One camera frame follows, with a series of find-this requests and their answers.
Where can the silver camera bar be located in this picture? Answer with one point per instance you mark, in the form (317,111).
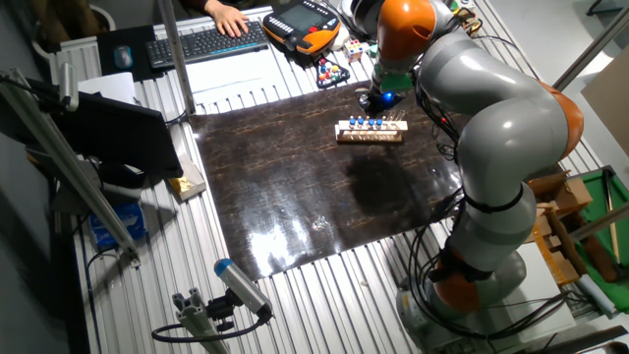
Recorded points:
(69,86)

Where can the silver camera with blue end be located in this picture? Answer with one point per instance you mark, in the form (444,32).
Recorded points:
(241,285)

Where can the black triangle tray with balls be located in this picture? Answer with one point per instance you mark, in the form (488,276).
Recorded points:
(332,74)

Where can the person forearm dark sleeve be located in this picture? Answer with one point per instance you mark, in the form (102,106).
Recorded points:
(194,4)

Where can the grey computer mouse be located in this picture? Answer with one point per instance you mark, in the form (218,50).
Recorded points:
(123,57)

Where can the black keyboard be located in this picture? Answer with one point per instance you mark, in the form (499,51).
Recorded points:
(196,46)

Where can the open glass test tube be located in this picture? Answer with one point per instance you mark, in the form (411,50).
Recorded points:
(399,117)
(390,118)

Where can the aluminium frame post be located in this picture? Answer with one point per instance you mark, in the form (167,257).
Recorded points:
(174,54)
(589,49)

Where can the black mouse pad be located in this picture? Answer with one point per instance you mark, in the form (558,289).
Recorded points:
(105,39)

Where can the wooden block stack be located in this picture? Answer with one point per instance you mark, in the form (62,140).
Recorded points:
(565,196)

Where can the person hand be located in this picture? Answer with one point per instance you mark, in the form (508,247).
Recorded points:
(228,19)

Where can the green gripper mount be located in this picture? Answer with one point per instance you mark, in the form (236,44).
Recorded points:
(400,83)

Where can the aluminium camera stand profile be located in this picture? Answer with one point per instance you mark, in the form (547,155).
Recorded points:
(196,319)

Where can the wooden test tube rack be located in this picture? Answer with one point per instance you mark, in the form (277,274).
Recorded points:
(368,136)

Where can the orange and black teach pendant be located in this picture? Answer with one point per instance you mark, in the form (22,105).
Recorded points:
(300,24)

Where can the blue capped test tube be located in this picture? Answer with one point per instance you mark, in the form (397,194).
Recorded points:
(352,121)
(371,122)
(379,121)
(360,121)

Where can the white paper sheet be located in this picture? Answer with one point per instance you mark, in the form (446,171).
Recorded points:
(231,74)
(108,87)

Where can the dark marble pattern mat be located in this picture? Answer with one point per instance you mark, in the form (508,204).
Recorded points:
(295,187)

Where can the black monitor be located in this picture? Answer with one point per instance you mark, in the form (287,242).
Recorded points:
(113,133)

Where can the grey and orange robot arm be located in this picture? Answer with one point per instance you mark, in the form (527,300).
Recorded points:
(506,133)

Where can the small green cube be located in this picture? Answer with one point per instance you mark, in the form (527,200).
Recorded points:
(373,50)

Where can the rubik's cube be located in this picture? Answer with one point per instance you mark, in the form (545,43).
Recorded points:
(353,50)

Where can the aluminium diagonal frame beam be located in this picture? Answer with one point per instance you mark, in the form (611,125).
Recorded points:
(64,162)

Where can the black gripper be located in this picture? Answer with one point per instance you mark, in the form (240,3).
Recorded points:
(385,100)

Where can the brown cardboard sheet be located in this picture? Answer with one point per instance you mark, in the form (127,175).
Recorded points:
(609,98)

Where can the green toy pool table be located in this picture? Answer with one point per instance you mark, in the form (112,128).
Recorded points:
(597,206)

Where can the blue tissue pack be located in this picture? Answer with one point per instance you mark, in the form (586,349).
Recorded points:
(118,226)

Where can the white round bin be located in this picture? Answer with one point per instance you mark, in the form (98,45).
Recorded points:
(103,14)

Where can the small wooden block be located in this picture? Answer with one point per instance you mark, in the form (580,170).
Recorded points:
(187,182)

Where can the black round spool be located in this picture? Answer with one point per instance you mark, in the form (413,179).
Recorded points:
(363,15)

